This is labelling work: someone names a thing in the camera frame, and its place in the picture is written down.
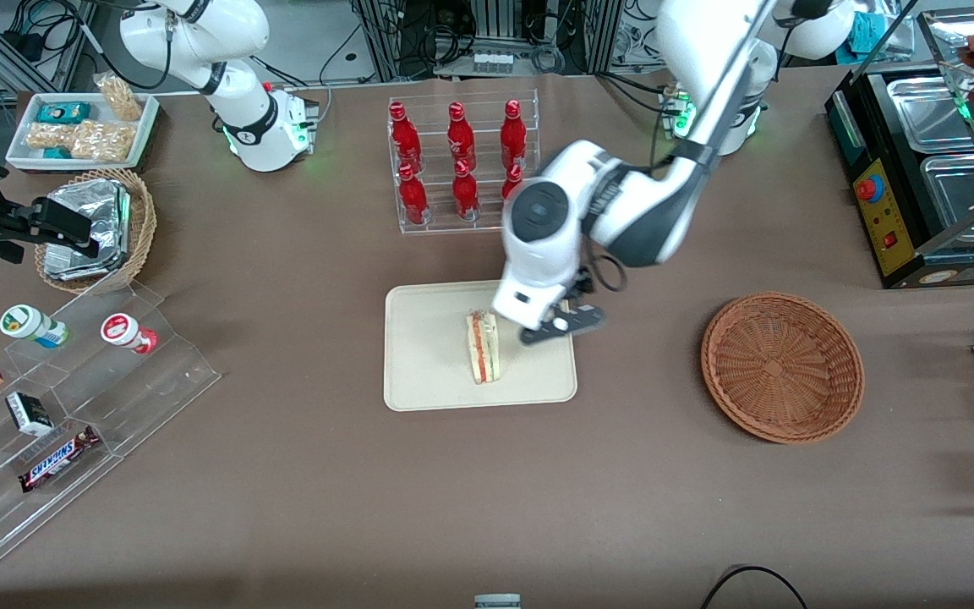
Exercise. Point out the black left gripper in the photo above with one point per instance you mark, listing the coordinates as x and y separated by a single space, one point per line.
584 285

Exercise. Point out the triangular sandwich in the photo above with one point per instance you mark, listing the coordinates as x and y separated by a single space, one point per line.
484 351

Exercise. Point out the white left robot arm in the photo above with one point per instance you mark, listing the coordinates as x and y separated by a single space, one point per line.
639 211

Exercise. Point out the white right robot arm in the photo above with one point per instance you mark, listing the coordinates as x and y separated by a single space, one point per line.
250 110

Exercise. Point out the deep wicker basket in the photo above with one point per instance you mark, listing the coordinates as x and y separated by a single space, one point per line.
142 228

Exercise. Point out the white rectangular snack tray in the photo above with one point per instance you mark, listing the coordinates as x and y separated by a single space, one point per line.
147 127

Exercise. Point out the cream rectangular tray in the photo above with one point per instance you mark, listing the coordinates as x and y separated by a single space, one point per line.
428 347

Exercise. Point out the round brown wicker basket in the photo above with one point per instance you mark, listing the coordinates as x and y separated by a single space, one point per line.
779 368

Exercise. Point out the foil wrapped package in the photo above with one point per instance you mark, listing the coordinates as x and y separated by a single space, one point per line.
94 203
73 266

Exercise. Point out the small teal snack packet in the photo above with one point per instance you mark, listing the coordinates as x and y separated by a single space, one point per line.
56 153

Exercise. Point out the large clear bag of snacks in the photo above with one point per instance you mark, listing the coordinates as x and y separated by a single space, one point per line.
105 141

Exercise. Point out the clear bag of rice crackers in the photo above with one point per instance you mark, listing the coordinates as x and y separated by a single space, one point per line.
49 135

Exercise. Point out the green lid yogurt bottle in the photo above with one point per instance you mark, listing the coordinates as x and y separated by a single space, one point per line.
29 325

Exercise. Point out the red lid yogurt bottle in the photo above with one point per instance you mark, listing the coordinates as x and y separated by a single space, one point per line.
125 331

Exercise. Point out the red cola bottle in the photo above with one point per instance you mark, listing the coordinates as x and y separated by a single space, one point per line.
511 184
403 139
513 135
465 194
459 137
413 199

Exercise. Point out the clear bag of puffed snacks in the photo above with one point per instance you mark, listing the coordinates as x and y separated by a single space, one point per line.
119 97

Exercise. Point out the clear acrylic bottle rack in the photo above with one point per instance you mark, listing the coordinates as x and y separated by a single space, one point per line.
445 227

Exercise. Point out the clear acrylic stepped stand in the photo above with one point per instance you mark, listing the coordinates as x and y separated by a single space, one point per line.
140 397

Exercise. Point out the small black white box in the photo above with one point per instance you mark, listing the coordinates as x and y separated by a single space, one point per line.
29 414

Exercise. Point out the black power adapter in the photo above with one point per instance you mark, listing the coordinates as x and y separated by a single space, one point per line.
26 41

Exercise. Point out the Snickers chocolate bar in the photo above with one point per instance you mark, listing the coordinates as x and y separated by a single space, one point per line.
58 459

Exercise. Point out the white power strip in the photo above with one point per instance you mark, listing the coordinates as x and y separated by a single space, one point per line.
493 61

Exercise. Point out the grey metal clamp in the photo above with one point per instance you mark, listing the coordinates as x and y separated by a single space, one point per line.
497 602

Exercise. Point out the black food warmer appliance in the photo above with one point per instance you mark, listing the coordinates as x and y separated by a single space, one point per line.
905 276

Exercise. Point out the teal cloth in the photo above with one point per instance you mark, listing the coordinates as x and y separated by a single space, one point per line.
866 34

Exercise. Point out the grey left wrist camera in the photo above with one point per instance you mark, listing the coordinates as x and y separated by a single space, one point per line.
576 320

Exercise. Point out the aluminium profile rail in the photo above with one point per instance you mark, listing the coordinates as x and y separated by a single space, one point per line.
26 68

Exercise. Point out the aluminium frame rack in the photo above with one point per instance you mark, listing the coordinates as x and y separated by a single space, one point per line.
588 34

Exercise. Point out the red rocker switch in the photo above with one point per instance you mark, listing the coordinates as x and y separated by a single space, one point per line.
889 240

